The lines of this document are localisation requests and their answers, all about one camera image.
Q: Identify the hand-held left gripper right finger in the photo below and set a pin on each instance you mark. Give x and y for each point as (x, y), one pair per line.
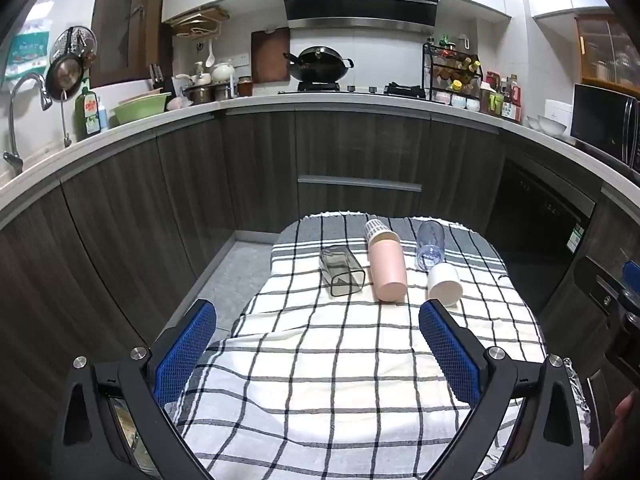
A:
(450, 355)

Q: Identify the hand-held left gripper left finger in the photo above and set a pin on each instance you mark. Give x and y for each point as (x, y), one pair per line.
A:
(185, 355)

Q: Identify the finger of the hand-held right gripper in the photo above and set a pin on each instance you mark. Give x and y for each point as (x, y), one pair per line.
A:
(633, 275)

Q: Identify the pink cup white ribbed top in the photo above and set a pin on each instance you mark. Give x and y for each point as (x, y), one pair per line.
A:
(387, 275)

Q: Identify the clear plastic cup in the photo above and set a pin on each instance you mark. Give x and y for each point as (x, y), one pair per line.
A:
(430, 247)

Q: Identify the grey transparent square cup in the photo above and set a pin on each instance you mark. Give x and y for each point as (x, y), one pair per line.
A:
(342, 272)

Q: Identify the person's right hand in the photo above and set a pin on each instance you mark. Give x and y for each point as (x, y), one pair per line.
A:
(629, 417)

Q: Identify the black built-in dishwasher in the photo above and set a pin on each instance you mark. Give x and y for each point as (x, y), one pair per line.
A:
(535, 220)

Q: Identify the black white checked cloth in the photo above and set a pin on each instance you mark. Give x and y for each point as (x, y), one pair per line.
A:
(325, 385)

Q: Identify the black microwave oven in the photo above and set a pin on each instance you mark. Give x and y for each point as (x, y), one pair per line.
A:
(600, 120)

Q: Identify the large white bowl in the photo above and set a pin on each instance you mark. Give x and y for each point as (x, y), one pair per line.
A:
(552, 126)

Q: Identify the wood drawer front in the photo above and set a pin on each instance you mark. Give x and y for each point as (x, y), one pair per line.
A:
(360, 205)

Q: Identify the white box container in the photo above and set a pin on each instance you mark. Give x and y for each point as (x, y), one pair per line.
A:
(556, 112)

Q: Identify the small plain white bowl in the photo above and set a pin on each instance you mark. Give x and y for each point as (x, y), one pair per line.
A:
(531, 121)

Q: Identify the cluster of sauce bottles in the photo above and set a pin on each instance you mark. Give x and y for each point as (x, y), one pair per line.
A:
(502, 100)

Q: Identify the wooden glass door cabinet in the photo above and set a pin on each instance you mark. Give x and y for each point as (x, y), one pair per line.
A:
(607, 55)

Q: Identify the small white patterned bowl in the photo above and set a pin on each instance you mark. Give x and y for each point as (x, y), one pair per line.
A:
(442, 97)
(458, 100)
(473, 104)

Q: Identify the green plastic basin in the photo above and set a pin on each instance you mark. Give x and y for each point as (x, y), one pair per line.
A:
(142, 110)

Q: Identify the small blue white bottle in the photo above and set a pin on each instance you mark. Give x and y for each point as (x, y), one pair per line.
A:
(103, 117)

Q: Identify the steel pot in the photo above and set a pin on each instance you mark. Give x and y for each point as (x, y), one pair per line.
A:
(200, 95)

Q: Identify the green dish soap bottle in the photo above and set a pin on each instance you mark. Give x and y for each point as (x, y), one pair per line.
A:
(89, 112)

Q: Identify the white jug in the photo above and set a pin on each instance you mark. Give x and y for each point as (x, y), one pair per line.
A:
(182, 84)

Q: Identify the brown jar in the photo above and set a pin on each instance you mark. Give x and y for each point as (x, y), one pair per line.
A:
(245, 86)

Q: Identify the knife block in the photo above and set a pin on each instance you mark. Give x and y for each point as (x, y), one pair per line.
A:
(156, 80)

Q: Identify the gas stove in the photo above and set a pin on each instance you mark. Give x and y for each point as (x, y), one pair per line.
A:
(360, 91)

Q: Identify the white kettle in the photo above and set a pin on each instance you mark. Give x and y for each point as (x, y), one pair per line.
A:
(223, 72)

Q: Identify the tall chrome faucet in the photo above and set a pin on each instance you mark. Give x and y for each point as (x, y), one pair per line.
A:
(14, 125)

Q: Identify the white ladle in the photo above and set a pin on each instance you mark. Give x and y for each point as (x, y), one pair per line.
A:
(210, 57)

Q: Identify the hanging frying pan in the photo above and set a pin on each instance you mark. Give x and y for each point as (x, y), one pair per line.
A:
(64, 75)

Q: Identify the brown cutting board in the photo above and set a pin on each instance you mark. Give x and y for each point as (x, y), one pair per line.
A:
(267, 57)

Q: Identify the black wok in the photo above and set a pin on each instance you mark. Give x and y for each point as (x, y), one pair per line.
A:
(320, 62)

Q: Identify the dark wooden door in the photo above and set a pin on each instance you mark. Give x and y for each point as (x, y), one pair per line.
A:
(130, 20)

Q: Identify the wall socket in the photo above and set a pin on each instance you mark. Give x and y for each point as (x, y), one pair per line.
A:
(241, 59)

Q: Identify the wall rack with wooden boards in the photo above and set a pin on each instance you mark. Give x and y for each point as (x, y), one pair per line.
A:
(197, 22)

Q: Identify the teal wall poster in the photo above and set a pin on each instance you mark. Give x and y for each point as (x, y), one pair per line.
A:
(25, 55)

